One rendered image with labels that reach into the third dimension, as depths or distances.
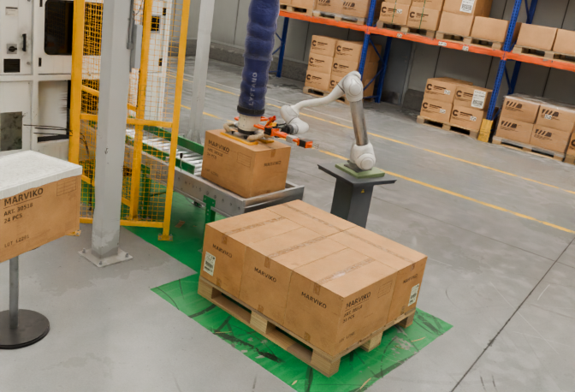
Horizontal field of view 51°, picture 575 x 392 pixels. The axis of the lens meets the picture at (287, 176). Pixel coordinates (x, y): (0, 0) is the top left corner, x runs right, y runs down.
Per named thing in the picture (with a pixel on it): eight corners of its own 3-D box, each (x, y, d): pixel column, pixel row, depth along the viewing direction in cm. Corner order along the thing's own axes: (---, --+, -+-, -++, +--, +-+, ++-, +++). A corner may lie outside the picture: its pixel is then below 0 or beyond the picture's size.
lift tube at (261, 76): (231, 110, 482) (247, -26, 450) (250, 109, 498) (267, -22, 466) (250, 117, 469) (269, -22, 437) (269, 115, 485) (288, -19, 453)
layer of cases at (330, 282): (199, 275, 427) (205, 223, 415) (291, 244, 501) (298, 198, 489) (332, 357, 356) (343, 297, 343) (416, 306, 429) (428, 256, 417)
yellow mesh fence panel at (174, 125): (63, 234, 488) (73, -37, 424) (65, 229, 497) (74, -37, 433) (172, 240, 507) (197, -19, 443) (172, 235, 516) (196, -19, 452)
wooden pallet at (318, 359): (197, 293, 431) (198, 275, 427) (288, 259, 506) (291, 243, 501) (328, 377, 360) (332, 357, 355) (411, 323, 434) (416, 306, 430)
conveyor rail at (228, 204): (77, 141, 596) (78, 123, 590) (82, 141, 600) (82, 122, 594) (239, 223, 458) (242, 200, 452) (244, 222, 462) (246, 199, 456)
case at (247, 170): (200, 176, 505) (205, 130, 493) (235, 170, 534) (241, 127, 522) (249, 200, 468) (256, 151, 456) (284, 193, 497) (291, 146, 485)
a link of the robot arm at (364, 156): (373, 162, 502) (379, 171, 482) (354, 166, 503) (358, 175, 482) (359, 72, 473) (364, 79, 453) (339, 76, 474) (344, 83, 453)
